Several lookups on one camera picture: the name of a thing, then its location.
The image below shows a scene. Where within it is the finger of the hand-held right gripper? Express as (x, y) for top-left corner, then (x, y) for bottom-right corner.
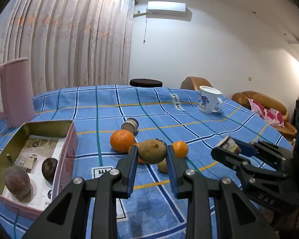
(237, 140), (294, 170)
(211, 146), (259, 183)

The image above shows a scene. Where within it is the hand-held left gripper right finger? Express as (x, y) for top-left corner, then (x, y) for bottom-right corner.
(166, 144), (281, 239)

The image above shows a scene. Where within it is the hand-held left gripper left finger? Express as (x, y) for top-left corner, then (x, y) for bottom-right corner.
(21, 145), (140, 239)

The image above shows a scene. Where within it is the small yellow fruit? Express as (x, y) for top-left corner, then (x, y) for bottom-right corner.
(157, 158), (168, 173)

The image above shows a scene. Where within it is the small orange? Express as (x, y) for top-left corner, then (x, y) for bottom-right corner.
(171, 141), (189, 159)
(128, 142), (146, 164)

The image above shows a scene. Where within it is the purple printed snack cup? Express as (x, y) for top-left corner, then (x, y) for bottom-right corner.
(215, 136), (241, 154)

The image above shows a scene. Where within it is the brown round fruit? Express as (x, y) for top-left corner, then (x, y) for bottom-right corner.
(138, 139), (168, 165)

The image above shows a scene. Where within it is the large orange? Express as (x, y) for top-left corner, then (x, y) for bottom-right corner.
(110, 129), (136, 153)

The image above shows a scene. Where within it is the small round can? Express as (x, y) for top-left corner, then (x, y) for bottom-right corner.
(121, 118), (139, 133)

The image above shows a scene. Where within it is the pink metal tin box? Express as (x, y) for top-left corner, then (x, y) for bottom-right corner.
(0, 120), (79, 221)

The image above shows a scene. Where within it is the pink patterned cushion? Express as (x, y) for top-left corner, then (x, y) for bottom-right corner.
(248, 98), (284, 126)

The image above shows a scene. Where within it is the brown leather sofa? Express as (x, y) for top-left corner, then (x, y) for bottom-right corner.
(232, 91), (297, 140)

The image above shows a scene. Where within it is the blue plaid tablecloth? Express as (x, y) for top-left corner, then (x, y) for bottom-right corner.
(0, 85), (293, 239)

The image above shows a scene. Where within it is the white printed cup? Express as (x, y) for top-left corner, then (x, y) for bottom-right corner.
(198, 86), (224, 114)

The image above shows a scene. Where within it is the brown leather armchair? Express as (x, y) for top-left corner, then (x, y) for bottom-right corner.
(181, 77), (212, 91)

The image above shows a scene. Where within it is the dark round fruit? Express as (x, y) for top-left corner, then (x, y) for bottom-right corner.
(41, 157), (58, 185)

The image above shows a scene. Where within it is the dark round stool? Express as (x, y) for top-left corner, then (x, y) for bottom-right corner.
(130, 79), (163, 88)

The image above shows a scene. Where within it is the printed paper sheet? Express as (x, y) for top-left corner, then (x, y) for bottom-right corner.
(1, 136), (65, 210)

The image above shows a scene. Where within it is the large purple fruit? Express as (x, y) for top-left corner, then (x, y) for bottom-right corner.
(4, 154), (31, 203)

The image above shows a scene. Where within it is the pink floral curtain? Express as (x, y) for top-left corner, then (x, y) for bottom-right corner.
(0, 0), (137, 97)

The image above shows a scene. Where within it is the pink electric kettle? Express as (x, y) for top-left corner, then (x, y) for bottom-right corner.
(0, 57), (36, 128)

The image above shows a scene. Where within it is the white air conditioner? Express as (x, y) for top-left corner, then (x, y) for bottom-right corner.
(146, 1), (192, 22)

